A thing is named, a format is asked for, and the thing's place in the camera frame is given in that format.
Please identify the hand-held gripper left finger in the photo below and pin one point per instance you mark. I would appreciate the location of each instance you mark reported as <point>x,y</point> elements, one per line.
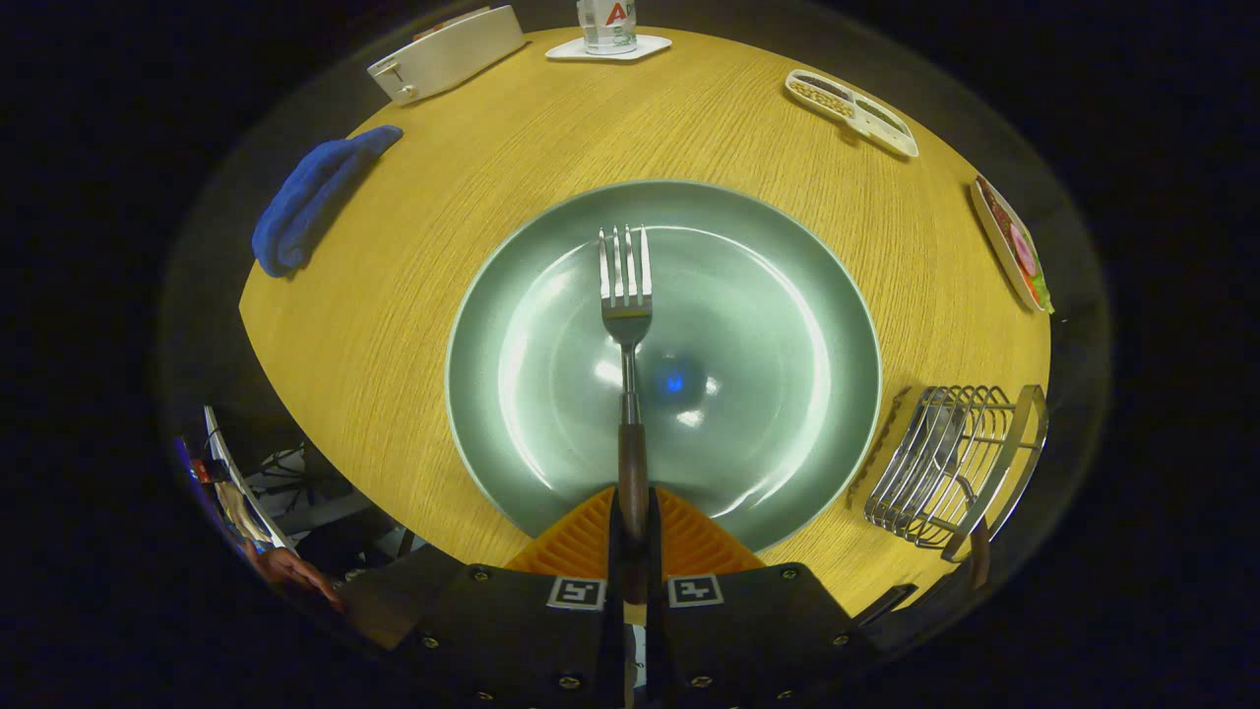
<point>512,630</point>

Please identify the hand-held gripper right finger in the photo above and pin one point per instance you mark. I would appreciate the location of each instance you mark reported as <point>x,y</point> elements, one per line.
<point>758,630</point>

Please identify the pale green plate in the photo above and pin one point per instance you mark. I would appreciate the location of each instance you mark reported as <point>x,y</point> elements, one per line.
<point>768,374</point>

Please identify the white-edged flat panel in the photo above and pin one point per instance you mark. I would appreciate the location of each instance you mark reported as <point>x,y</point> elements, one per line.
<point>246,483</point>

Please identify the green lettuce leaf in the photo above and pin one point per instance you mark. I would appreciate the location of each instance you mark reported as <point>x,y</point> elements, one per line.
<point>1041,293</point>

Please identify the white food plate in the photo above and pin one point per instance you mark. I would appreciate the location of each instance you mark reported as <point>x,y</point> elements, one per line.
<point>994,241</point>

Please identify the pink ham slice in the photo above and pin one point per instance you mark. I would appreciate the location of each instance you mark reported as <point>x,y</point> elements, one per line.
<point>1024,251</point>

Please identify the blue folded cloth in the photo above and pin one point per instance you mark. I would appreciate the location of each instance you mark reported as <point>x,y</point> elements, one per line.
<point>310,197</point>

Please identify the brown sausage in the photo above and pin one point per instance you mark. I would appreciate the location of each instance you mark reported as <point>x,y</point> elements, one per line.
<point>996,205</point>

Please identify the white divided grain tray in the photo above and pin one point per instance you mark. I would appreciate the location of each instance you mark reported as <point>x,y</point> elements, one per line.
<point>866,120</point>

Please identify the cream white toaster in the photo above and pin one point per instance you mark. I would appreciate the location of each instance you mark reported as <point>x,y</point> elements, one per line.
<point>453,59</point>

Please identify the white square coaster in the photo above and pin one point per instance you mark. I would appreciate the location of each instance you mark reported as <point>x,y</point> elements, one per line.
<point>650,46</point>

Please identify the toast slices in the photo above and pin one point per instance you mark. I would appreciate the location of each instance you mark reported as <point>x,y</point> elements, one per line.
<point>448,22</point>

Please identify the small white drink bottle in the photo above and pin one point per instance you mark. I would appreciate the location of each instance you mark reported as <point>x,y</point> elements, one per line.
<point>605,25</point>

